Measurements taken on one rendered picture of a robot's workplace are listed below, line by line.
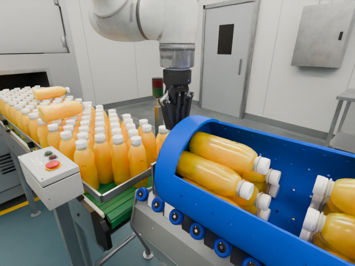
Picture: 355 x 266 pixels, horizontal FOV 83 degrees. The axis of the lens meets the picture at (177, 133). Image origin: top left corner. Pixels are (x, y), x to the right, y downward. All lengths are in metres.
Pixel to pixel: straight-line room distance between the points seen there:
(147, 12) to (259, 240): 0.52
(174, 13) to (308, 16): 3.35
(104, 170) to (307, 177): 0.69
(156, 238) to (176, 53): 0.55
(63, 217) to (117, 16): 0.64
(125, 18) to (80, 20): 4.42
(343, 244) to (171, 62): 0.48
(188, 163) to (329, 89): 3.50
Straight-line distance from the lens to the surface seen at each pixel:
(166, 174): 0.50
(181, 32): 0.50
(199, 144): 0.55
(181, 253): 0.67
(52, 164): 0.67
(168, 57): 0.51
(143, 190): 0.70
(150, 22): 0.52
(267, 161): 0.51
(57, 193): 0.67
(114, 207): 0.78
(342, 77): 3.85
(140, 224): 0.76
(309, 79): 3.94
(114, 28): 0.57
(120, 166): 0.81
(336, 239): 0.46
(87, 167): 0.81
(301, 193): 0.68
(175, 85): 0.53
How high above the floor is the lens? 1.41
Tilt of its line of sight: 23 degrees down
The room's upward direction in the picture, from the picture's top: straight up
